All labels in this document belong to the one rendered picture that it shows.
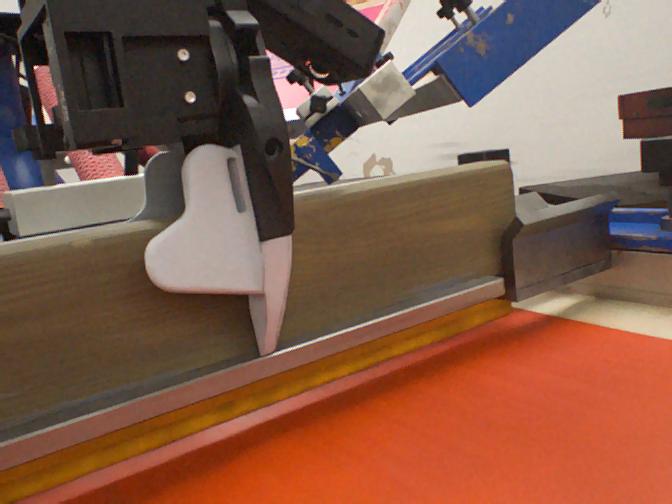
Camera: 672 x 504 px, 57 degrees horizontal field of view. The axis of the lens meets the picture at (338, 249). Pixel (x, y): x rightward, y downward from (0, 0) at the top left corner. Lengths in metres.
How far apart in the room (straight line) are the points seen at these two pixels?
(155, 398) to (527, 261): 0.23
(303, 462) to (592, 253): 0.25
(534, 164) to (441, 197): 2.37
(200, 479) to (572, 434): 0.15
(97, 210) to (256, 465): 0.32
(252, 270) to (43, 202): 0.30
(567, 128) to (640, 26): 0.44
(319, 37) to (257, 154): 0.07
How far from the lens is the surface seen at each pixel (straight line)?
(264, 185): 0.25
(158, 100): 0.25
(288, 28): 0.30
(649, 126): 1.33
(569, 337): 0.39
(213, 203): 0.26
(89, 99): 0.25
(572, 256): 0.42
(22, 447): 0.26
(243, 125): 0.25
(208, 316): 0.28
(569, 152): 2.61
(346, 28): 0.31
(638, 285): 0.45
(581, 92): 2.57
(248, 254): 0.26
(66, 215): 0.54
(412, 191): 0.33
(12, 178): 1.04
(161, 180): 0.31
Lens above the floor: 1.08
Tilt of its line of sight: 10 degrees down
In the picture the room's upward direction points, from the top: 7 degrees counter-clockwise
